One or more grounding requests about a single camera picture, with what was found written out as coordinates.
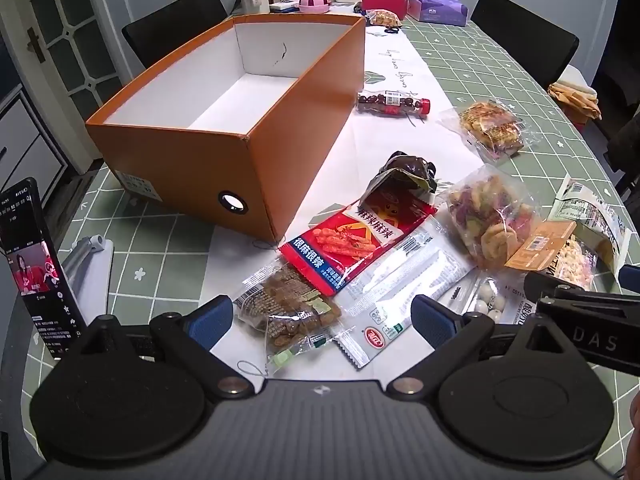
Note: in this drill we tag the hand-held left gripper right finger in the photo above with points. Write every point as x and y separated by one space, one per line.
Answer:
432 317

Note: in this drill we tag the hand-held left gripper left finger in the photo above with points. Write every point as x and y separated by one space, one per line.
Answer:
212 317

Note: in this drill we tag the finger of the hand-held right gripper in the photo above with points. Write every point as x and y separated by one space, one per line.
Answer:
631 277
550 287

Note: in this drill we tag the puffed rice packet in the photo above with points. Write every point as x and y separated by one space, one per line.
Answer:
540 247

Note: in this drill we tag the clear long snack packet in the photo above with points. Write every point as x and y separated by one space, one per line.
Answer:
395 280

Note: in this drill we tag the white ball candy packet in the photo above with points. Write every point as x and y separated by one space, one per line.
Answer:
487 300

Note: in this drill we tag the clear brown nugget packet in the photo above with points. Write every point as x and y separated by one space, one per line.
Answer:
290 310

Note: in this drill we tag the white printed snack packet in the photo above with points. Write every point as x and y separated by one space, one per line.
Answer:
590 210

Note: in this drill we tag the mixed colourful chips bag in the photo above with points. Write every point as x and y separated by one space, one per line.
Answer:
485 210

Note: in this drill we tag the red spicy snack packet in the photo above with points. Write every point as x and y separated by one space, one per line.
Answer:
350 240

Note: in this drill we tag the dark brown snack pouch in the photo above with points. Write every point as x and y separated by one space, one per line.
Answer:
405 170

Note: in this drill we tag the clear yellow cookie packet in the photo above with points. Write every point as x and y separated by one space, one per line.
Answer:
490 127

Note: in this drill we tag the orange cardboard box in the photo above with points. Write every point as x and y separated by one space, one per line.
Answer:
300 160

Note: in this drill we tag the red-capped candy bottle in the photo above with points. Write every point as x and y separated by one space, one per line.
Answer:
390 102

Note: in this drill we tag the silver phone stand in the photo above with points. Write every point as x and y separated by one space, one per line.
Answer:
95 270

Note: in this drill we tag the red bag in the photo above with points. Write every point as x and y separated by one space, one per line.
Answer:
581 124

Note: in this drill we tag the black smartphone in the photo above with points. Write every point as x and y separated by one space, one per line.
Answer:
35 270

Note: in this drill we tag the yellow cloth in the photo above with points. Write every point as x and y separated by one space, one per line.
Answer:
575 100

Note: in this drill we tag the white cloth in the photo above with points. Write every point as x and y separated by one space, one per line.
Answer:
575 77

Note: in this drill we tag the green checked tablecloth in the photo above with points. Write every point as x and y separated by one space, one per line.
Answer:
500 85

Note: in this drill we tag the white drawer cabinet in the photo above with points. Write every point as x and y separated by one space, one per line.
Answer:
25 150

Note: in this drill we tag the black chair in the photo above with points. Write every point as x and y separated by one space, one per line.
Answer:
520 35
170 25

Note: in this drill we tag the purple tissue pack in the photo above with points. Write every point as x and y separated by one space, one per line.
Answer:
440 7

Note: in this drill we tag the clear nut bag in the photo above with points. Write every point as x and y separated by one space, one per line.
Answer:
385 17

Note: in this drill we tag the glass lattice door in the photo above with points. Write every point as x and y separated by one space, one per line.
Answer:
70 35

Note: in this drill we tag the blue clip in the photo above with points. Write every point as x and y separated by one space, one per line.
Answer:
359 8

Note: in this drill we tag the blue and white small box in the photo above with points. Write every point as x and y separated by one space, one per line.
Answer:
284 7

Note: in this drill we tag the pink round container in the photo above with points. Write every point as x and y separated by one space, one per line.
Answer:
315 2

